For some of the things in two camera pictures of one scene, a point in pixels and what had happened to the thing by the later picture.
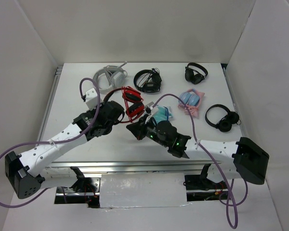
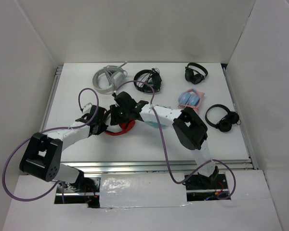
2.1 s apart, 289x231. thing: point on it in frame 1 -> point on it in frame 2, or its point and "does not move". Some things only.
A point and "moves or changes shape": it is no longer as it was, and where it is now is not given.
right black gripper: (138, 128) -> (116, 119)
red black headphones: (133, 99) moves or changes shape
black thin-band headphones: (225, 124) does not move
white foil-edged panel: (142, 190) does not move
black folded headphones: (193, 76) does not move
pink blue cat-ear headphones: (192, 99) does not move
